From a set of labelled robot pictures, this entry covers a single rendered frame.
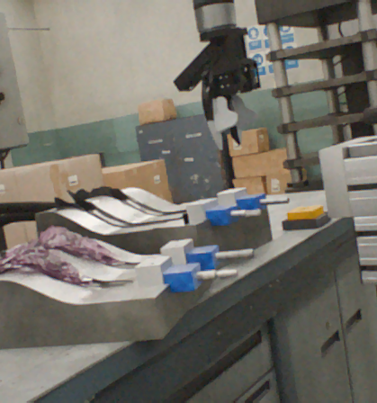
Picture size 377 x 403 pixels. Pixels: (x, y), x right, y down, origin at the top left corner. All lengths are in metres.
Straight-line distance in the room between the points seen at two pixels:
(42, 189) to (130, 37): 4.69
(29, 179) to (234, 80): 4.07
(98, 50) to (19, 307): 8.98
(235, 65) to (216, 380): 0.54
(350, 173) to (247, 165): 7.29
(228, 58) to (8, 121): 0.93
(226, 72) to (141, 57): 8.15
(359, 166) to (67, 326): 0.42
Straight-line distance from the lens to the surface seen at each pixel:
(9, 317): 0.93
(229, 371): 1.19
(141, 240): 1.18
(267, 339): 1.30
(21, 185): 5.27
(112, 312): 0.86
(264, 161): 8.03
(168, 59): 9.09
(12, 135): 2.00
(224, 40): 1.23
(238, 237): 1.23
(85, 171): 5.30
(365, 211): 0.87
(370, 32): 5.12
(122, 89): 9.57
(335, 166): 0.87
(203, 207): 1.15
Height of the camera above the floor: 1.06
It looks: 7 degrees down
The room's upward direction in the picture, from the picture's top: 10 degrees counter-clockwise
